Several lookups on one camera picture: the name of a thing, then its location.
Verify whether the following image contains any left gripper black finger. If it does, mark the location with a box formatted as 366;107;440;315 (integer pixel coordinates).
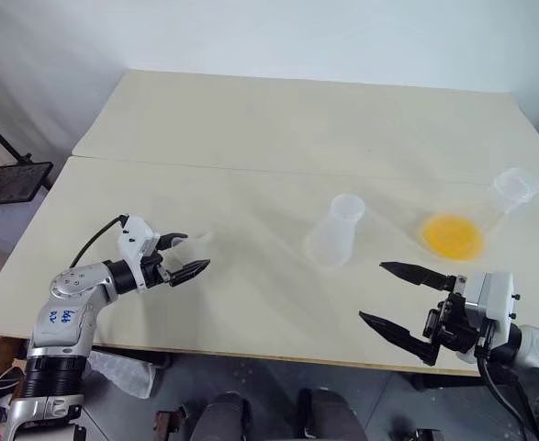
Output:
167;258;212;289
158;232;190;253

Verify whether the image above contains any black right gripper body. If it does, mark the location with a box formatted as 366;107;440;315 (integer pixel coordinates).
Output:
421;274;496;356

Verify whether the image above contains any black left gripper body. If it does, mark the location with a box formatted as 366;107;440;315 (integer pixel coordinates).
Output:
140;234;174;293

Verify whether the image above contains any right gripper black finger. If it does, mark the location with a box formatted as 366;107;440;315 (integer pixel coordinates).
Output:
378;260;457;292
358;311;441;368

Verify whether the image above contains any clear plastic funnel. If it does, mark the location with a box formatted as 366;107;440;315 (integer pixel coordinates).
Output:
176;231;216;264

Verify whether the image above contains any conical flask with orange liquid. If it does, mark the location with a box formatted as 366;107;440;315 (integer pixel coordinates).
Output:
416;166;539;265

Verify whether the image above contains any clear plastic bag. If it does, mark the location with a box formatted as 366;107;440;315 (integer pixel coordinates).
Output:
86;349;158;401

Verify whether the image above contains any dark rounded shape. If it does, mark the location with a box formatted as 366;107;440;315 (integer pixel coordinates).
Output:
189;391;253;441
298;388;367;441

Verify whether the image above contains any black tablet screen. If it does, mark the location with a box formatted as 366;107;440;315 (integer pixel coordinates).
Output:
0;160;54;206

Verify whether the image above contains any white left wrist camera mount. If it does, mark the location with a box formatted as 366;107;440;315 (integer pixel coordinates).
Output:
116;214;162;293

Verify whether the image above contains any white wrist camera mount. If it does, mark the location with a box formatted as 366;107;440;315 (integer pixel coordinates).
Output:
456;271;522;365
116;214;162;293

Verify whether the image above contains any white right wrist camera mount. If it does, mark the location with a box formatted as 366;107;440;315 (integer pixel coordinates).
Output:
456;271;522;365

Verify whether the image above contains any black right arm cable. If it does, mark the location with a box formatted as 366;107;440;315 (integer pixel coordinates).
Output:
475;346;539;441

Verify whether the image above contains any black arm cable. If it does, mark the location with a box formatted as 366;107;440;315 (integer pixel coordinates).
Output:
69;214;130;268
475;346;539;441

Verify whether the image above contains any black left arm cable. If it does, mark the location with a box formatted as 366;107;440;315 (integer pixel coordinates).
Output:
69;214;130;268

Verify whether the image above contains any brown metal bracket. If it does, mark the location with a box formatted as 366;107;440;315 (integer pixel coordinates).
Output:
153;407;190;441

